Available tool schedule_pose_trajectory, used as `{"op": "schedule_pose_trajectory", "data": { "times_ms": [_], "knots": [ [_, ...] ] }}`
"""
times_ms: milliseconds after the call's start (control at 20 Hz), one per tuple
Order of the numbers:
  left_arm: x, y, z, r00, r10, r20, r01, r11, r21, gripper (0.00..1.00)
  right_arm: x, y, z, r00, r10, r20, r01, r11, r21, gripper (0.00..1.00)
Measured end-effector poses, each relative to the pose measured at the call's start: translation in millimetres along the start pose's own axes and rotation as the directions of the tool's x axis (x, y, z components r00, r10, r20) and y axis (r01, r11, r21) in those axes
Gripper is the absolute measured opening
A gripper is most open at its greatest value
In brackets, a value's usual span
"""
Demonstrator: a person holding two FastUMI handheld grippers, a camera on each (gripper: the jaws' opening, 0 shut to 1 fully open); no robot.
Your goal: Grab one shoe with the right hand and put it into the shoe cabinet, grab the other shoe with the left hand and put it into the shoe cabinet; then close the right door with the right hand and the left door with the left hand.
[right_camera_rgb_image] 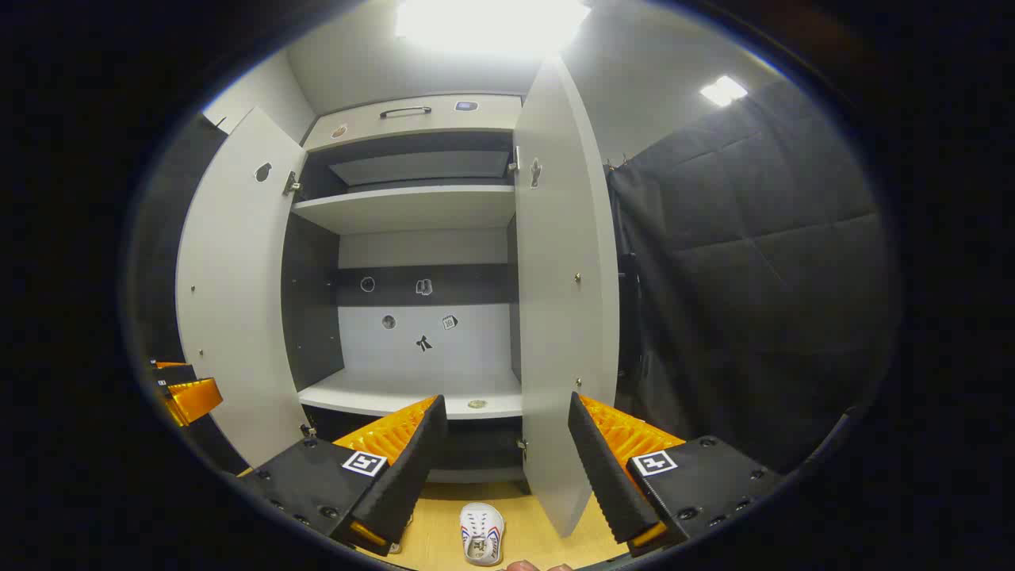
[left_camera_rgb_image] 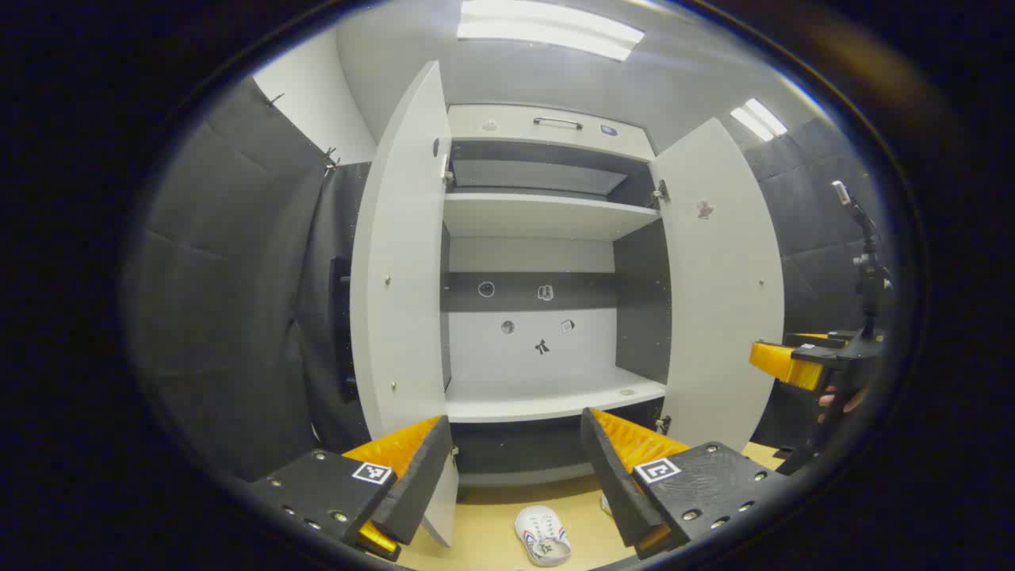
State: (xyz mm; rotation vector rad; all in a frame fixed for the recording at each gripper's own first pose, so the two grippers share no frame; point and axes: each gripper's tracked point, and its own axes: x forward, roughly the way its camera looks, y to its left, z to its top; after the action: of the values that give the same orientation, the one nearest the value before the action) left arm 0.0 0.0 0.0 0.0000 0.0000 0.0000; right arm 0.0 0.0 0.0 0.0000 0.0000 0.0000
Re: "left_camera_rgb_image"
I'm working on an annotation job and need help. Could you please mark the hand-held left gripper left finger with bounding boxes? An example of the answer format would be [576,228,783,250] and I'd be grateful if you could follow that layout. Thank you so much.
[247,414,454,562]

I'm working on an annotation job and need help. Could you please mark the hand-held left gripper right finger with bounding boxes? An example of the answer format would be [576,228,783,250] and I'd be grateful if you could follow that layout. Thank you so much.
[580,408,790,560]

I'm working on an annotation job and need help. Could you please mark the grey shoe cabinet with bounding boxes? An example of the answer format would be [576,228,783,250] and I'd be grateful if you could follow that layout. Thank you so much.
[440,103,675,489]

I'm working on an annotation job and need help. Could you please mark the grey cabinet drawer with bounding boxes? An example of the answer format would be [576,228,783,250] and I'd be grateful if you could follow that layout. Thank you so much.
[448,103,657,162]

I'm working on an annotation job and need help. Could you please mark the wooden base platform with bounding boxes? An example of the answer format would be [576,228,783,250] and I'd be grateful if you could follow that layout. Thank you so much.
[396,440,786,571]

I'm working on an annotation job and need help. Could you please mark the small ceiling light panel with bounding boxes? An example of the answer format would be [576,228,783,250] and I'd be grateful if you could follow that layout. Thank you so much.
[730,98,788,142]

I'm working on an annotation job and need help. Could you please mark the large ceiling light panel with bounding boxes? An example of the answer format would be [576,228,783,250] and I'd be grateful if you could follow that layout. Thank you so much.
[456,0,645,63]

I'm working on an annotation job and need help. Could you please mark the black left door handle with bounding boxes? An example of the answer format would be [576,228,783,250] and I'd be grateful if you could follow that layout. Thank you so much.
[329,255,355,404]

